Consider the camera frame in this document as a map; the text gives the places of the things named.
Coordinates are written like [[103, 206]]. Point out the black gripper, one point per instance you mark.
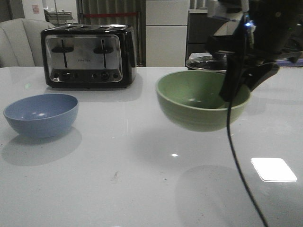
[[265, 31]]

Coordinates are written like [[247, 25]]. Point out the green bowl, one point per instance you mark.
[[191, 99]]

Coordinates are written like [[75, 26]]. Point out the blue bowl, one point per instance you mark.
[[42, 116]]

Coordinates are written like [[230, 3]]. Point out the glass pot lid blue knob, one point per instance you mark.
[[206, 62]]

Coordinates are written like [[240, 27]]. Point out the dark kitchen counter cabinet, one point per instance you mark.
[[200, 27]]

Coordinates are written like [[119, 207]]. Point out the white refrigerator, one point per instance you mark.
[[166, 32]]

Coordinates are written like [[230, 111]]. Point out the black chrome four-slot toaster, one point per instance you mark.
[[89, 56]]

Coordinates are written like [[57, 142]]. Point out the beige armchair left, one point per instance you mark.
[[20, 42]]

